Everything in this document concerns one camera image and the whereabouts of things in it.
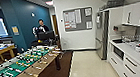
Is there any black wheeled cart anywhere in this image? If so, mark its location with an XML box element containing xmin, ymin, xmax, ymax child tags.
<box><xmin>35</xmin><ymin>29</ymin><xmax>59</xmax><ymax>49</ymax></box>

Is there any stainless steel refrigerator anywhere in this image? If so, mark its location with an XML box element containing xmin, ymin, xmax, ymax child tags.
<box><xmin>91</xmin><ymin>9</ymin><xmax>115</xmax><ymax>62</ymax></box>

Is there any white ceiling light panel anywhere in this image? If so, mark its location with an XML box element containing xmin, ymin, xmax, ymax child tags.
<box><xmin>45</xmin><ymin>0</ymin><xmax>54</xmax><ymax>7</ymax></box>

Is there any black built-in microwave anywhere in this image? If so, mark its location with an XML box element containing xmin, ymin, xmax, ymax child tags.
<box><xmin>112</xmin><ymin>44</ymin><xmax>126</xmax><ymax>62</ymax></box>

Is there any grey clutter atop refrigerator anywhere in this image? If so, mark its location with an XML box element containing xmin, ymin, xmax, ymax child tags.
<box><xmin>105</xmin><ymin>0</ymin><xmax>127</xmax><ymax>9</ymax></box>

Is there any green foosball table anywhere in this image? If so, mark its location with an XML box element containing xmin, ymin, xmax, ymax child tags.
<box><xmin>0</xmin><ymin>42</ymin><xmax>66</xmax><ymax>77</ymax></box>

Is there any white base cabinet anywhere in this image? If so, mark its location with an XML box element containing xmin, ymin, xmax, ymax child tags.
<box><xmin>105</xmin><ymin>37</ymin><xmax>140</xmax><ymax>77</ymax></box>

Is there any yellow wall notice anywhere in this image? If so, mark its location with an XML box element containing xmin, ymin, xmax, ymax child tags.
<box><xmin>11</xmin><ymin>25</ymin><xmax>20</xmax><ymax>36</ymax></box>

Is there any white wall cabinet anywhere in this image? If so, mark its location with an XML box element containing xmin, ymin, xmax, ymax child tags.
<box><xmin>119</xmin><ymin>0</ymin><xmax>140</xmax><ymax>33</ymax></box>

